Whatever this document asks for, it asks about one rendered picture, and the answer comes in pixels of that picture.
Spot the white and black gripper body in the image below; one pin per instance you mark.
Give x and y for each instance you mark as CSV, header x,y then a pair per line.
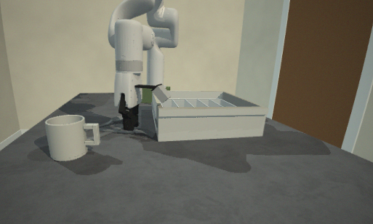
x,y
125,82

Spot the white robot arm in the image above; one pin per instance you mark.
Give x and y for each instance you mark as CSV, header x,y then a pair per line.
x,y
132,38

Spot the off-white mug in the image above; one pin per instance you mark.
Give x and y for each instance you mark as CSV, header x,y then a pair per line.
x,y
68,141

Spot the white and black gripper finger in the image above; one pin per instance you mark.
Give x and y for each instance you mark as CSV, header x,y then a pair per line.
x,y
128,121
135,115

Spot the beige open-top drawer box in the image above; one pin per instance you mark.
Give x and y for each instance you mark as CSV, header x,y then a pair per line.
x,y
200,123

